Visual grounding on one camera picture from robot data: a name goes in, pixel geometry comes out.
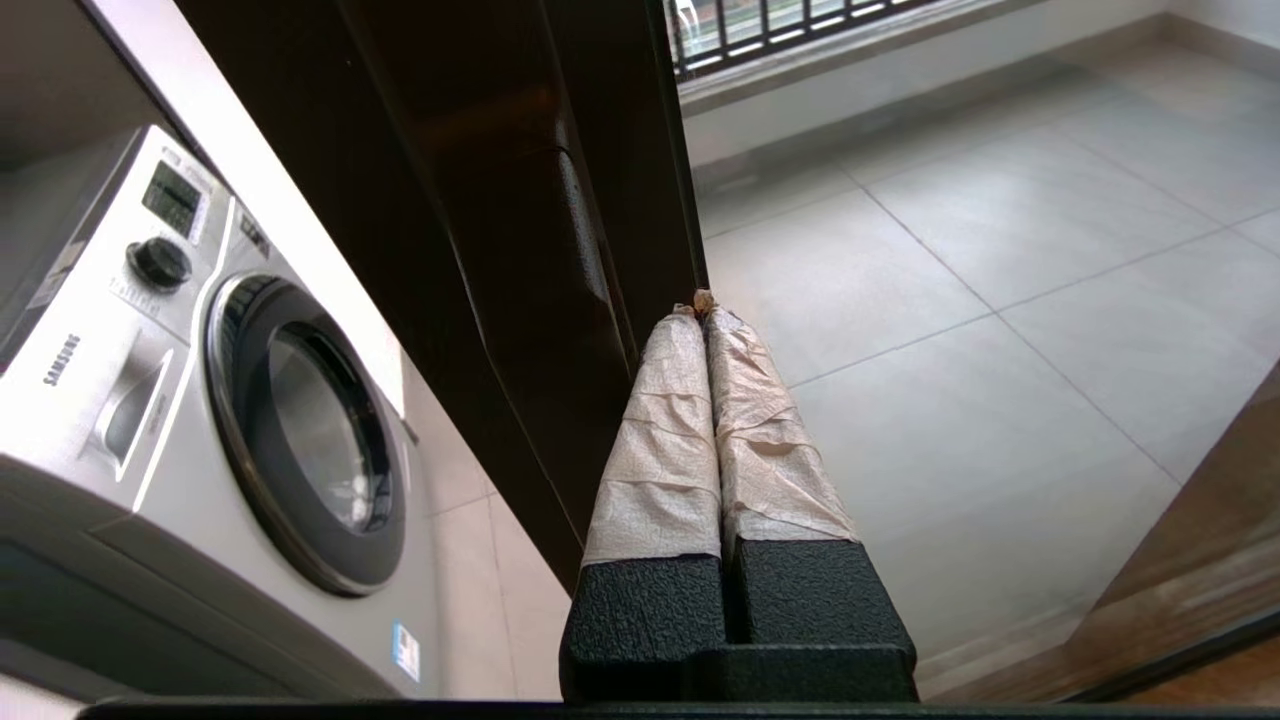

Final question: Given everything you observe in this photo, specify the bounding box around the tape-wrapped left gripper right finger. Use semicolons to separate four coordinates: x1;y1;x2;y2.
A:
692;289;918;649

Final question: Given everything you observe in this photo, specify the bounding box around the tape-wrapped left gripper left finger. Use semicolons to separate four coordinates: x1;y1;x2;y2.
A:
558;306;728;699

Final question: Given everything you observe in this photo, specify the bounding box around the dark brown glass sliding door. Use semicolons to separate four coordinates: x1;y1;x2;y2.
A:
175;0;1280;701

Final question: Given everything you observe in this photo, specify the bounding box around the grey stone window sill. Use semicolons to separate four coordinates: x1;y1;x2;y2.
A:
678;0;1171;117

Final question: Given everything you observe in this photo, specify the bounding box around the black balcony railing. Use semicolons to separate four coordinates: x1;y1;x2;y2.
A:
668;0;941;81

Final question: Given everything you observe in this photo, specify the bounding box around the white front-load washing machine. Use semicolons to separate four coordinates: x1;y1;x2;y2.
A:
0;125;443;701

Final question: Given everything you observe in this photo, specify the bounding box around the brown sliding door frame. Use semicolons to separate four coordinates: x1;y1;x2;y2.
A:
935;365;1280;707

